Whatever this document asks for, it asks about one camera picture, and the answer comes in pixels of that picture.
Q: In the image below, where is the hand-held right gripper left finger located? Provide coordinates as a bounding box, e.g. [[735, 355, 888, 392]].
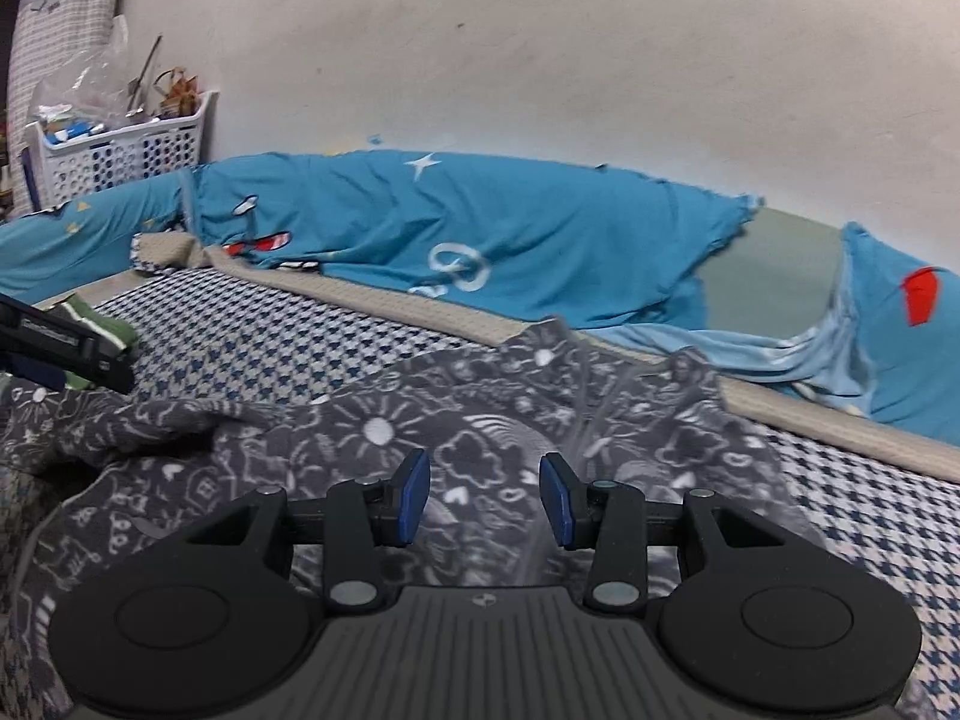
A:
[[184, 448, 432, 612]]

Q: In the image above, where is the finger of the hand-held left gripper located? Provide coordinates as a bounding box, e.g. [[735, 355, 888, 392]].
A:
[[0, 352, 137, 395]]

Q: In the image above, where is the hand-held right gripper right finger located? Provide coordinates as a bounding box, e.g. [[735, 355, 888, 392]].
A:
[[538, 452, 788, 611]]

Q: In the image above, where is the grey doodle print fleece garment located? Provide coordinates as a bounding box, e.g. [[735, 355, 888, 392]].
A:
[[0, 319, 830, 593]]

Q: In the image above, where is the green striped folded shirt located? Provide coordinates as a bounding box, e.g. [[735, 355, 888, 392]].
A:
[[56, 292, 140, 357]]

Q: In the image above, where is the blue houndstooth blanket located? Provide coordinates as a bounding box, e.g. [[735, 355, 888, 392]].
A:
[[0, 266, 960, 720]]

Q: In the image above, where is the white perforated plastic basket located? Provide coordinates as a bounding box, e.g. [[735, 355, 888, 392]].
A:
[[26, 90, 220, 203]]

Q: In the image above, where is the beige dotted mat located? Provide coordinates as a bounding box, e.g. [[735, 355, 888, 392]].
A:
[[37, 232, 960, 481]]

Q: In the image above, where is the clear plastic bag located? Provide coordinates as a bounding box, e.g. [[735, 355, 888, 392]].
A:
[[34, 34, 203, 140]]

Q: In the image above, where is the small brown ornament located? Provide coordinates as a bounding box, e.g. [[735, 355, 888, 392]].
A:
[[154, 67, 205, 119]]

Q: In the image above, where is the blue airplane-print garment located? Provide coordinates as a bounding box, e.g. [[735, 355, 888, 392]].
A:
[[0, 150, 960, 443]]

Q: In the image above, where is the grey-green cushion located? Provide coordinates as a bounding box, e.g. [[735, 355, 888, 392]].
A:
[[694, 208, 852, 335]]

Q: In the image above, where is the grey plaid curtain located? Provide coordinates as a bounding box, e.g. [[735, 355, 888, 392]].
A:
[[7, 0, 128, 188]]

